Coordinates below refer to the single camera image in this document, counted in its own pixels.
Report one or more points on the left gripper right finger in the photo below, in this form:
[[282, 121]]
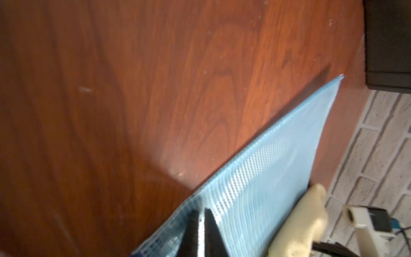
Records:
[[213, 243]]

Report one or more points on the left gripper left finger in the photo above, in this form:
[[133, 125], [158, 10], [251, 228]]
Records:
[[189, 244]]

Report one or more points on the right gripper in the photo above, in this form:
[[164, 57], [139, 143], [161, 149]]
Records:
[[333, 250]]

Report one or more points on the yellow cleaning cloth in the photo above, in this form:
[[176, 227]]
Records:
[[305, 225]]

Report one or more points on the blue document bag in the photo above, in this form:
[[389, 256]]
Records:
[[253, 193]]

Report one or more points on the black plastic toolbox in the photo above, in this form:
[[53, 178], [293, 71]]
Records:
[[388, 45]]

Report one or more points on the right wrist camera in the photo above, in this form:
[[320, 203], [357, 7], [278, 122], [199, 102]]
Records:
[[373, 229]]

